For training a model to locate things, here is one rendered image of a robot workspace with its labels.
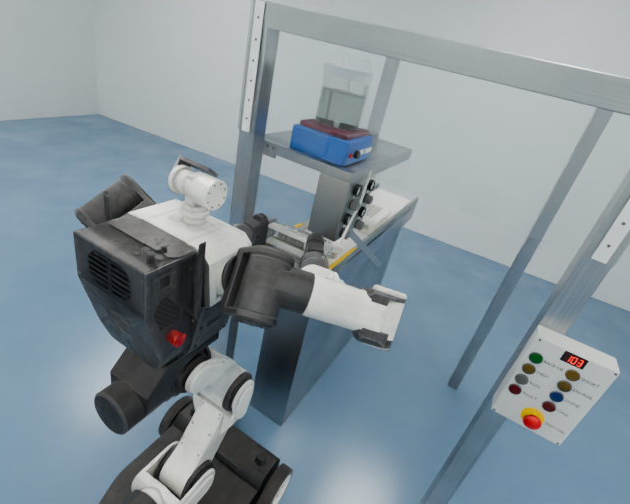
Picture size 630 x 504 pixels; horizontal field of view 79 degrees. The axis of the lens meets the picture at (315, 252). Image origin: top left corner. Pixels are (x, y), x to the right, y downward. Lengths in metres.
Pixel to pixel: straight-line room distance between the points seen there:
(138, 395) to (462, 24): 4.05
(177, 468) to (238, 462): 0.29
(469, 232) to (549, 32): 1.95
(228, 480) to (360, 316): 1.11
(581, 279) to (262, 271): 0.71
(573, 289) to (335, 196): 0.65
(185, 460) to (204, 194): 1.02
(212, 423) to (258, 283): 0.84
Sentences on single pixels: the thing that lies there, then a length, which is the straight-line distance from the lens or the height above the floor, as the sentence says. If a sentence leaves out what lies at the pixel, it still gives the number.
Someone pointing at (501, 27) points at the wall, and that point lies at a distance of 4.33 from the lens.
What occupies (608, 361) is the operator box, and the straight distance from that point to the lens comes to 1.10.
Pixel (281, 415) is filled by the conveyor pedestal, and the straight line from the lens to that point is 2.04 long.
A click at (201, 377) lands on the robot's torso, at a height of 0.88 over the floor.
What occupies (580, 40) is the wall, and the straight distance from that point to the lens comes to 4.35.
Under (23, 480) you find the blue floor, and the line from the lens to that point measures 2.05.
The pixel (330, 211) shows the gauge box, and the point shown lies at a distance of 1.19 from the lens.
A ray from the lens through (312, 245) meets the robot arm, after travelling 1.16.
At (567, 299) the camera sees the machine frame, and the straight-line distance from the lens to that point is 1.06.
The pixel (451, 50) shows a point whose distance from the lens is 0.97.
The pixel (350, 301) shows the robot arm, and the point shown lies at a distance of 0.77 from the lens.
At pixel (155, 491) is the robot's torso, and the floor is 0.34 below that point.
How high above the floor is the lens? 1.69
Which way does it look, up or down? 29 degrees down
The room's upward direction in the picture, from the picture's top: 14 degrees clockwise
